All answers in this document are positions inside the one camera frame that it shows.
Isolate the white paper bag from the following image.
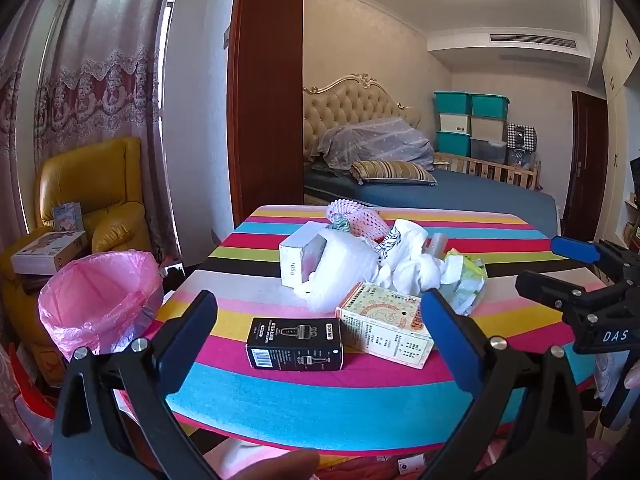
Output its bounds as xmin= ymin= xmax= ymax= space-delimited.
xmin=371 ymin=219 xmax=464 ymax=296

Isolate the pink foam fruit net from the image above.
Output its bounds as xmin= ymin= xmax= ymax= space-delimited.
xmin=326 ymin=198 xmax=390 ymax=242

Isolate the pink bag trash bin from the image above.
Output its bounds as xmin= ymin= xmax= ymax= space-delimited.
xmin=38 ymin=250 xmax=164 ymax=360

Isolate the left hand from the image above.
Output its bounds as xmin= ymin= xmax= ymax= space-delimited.
xmin=231 ymin=450 xmax=320 ymax=480

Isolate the dark brown closet door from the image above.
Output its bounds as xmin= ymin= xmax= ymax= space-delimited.
xmin=561 ymin=91 xmax=608 ymax=242

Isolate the green white crumpled wrapper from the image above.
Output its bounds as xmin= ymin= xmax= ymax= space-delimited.
xmin=438 ymin=249 xmax=488 ymax=316

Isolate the black white checkered bag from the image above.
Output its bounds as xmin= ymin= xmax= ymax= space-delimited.
xmin=506 ymin=122 xmax=537 ymax=153

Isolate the grey storage bin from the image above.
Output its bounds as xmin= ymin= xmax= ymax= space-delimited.
xmin=470 ymin=138 xmax=508 ymax=165

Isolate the beige cardboard box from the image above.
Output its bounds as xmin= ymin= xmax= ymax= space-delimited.
xmin=471 ymin=116 xmax=506 ymax=142

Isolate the lower teal storage bin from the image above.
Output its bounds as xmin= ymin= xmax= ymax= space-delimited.
xmin=436 ymin=130 xmax=471 ymax=157

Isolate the teal storage bin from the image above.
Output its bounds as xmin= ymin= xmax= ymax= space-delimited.
xmin=471 ymin=93 xmax=510 ymax=120
xmin=436 ymin=130 xmax=471 ymax=157
xmin=434 ymin=91 xmax=472 ymax=115

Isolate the orange white medicine box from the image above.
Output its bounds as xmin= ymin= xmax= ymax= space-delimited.
xmin=336 ymin=283 xmax=434 ymax=370

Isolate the teal storage bin right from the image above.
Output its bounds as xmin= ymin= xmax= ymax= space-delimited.
xmin=471 ymin=93 xmax=510 ymax=120

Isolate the large white book box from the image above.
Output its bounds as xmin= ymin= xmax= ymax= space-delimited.
xmin=11 ymin=231 xmax=88 ymax=276

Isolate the white storage box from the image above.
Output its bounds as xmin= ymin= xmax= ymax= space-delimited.
xmin=439 ymin=114 xmax=471 ymax=134

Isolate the striped colourful table cover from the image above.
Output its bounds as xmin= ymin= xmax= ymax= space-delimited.
xmin=152 ymin=205 xmax=601 ymax=456

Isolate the teal storage bin left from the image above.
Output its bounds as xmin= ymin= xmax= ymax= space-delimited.
xmin=434 ymin=91 xmax=472 ymax=115

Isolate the black product box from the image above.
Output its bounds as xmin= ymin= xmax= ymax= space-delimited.
xmin=245 ymin=318 xmax=344 ymax=372

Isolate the small blue picture book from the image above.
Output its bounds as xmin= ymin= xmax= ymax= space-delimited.
xmin=52 ymin=203 xmax=84 ymax=232

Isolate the striped gold pillow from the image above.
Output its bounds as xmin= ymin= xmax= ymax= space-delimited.
xmin=349 ymin=160 xmax=437 ymax=185

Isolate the grey dotted quilt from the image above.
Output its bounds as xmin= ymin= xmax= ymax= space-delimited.
xmin=310 ymin=117 xmax=434 ymax=171

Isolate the clear plastic bag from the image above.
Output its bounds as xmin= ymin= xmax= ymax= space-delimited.
xmin=294 ymin=229 xmax=378 ymax=315

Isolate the yellow leather armchair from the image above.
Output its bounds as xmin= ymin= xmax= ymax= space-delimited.
xmin=1 ymin=136 xmax=152 ymax=387

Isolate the white open carton box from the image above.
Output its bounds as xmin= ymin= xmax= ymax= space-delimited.
xmin=279 ymin=221 xmax=326 ymax=288

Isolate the blue sheet bed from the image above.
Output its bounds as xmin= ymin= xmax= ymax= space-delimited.
xmin=304 ymin=169 xmax=559 ymax=237

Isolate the beige tufted headboard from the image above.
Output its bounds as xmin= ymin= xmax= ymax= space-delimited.
xmin=303 ymin=74 xmax=422 ymax=162

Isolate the pink lace curtain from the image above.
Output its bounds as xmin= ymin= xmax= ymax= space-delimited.
xmin=1 ymin=0 xmax=179 ymax=260

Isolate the dark red wooden door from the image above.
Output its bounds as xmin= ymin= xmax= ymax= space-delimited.
xmin=227 ymin=0 xmax=304 ymax=224

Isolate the wooden crib rail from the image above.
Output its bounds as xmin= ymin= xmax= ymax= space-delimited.
xmin=434 ymin=152 xmax=542 ymax=191

